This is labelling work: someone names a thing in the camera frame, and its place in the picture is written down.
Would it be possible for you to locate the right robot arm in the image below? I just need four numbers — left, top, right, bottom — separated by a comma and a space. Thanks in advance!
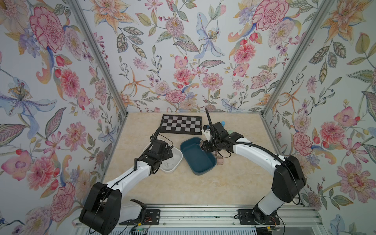
201, 108, 306, 225

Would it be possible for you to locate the aluminium rail frame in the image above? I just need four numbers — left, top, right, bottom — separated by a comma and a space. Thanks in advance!
111, 205, 327, 235

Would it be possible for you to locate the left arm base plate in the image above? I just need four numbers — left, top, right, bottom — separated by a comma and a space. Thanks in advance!
119, 209, 161, 226

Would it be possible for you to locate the teal storage box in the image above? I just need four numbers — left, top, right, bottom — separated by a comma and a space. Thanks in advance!
180, 137, 217, 175

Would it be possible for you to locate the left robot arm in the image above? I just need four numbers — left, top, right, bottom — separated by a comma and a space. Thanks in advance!
79, 136, 173, 235

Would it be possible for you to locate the white storage box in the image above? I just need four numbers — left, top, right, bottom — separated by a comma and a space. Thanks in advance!
150, 146, 183, 174

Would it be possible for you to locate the black white chessboard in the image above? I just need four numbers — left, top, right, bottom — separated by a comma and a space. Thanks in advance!
160, 115, 203, 135

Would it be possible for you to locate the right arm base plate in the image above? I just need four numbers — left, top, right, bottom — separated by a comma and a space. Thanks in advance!
237, 209, 281, 225

